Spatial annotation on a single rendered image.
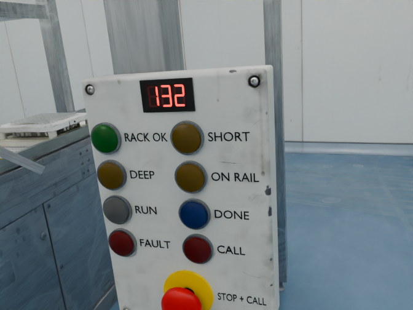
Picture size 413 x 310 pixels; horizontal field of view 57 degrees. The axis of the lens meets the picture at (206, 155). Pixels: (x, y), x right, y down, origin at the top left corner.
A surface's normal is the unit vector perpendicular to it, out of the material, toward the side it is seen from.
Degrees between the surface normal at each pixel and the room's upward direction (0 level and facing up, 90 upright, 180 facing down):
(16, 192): 90
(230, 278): 90
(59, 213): 90
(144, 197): 90
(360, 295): 0
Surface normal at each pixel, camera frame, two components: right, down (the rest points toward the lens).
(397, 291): -0.08, -0.96
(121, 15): -0.29, 0.29
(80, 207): 0.96, 0.01
